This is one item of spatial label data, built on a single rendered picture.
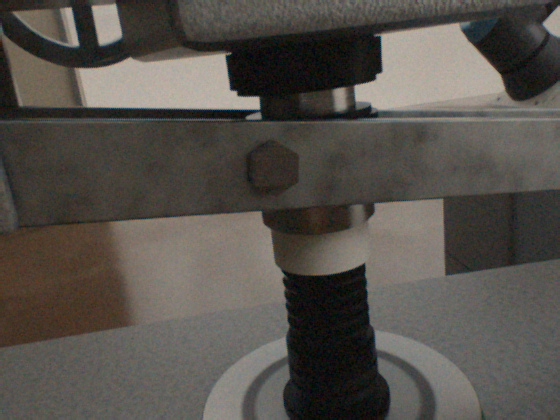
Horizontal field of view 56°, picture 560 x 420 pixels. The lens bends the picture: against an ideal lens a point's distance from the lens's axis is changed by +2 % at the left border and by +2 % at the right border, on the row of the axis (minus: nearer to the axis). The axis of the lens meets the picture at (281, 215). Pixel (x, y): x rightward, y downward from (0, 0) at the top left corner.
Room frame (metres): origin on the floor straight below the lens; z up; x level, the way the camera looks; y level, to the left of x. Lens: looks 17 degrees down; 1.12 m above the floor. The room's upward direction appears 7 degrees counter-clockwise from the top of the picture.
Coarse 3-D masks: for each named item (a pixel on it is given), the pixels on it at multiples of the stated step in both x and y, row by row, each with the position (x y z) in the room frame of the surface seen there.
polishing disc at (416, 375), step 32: (256, 352) 0.43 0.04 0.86; (384, 352) 0.41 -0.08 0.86; (416, 352) 0.40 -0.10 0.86; (224, 384) 0.39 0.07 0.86; (256, 384) 0.38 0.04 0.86; (416, 384) 0.36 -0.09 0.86; (448, 384) 0.35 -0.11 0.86; (224, 416) 0.35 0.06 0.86; (256, 416) 0.34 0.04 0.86; (384, 416) 0.33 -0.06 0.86; (416, 416) 0.32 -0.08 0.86; (448, 416) 0.32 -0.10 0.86; (480, 416) 0.32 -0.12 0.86
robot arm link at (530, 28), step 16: (512, 16) 1.39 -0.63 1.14; (528, 16) 1.39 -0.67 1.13; (544, 16) 1.41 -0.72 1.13; (464, 32) 1.45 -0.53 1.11; (480, 32) 1.41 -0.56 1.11; (496, 32) 1.40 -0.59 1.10; (512, 32) 1.39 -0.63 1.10; (528, 32) 1.39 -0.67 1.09; (544, 32) 1.42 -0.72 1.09; (480, 48) 1.45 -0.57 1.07; (496, 48) 1.41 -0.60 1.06; (512, 48) 1.40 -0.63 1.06; (528, 48) 1.40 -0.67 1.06; (496, 64) 1.45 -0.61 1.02; (512, 64) 1.42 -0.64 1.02
